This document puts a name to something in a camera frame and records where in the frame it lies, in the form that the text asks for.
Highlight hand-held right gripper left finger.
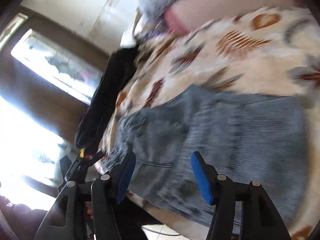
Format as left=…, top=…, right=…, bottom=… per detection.
left=34, top=151, right=137, bottom=240

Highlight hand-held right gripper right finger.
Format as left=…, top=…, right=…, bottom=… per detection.
left=191, top=151, right=292, bottom=240

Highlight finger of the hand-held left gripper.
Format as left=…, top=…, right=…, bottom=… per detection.
left=87, top=151, right=104, bottom=167

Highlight grey-blue denim pants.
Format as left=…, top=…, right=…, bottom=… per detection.
left=100, top=85, right=309, bottom=230

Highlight person's left forearm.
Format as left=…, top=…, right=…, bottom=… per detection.
left=0, top=194, right=53, bottom=240

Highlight person's dark trouser leg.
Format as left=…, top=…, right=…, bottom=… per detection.
left=112, top=200, right=163, bottom=240

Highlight bright glass window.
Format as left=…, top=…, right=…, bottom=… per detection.
left=0, top=96, right=69, bottom=200

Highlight black garment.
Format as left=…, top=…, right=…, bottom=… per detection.
left=75, top=46, right=140, bottom=153

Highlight stained glass window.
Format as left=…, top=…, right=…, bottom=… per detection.
left=10, top=29, right=107, bottom=105

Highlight cream leaf print blanket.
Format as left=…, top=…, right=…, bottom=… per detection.
left=97, top=6, right=320, bottom=240

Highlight grey quilted pillow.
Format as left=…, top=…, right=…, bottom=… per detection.
left=132, top=0, right=240, bottom=23

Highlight pink bolster cushion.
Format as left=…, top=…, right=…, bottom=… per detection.
left=164, top=0, right=298, bottom=34

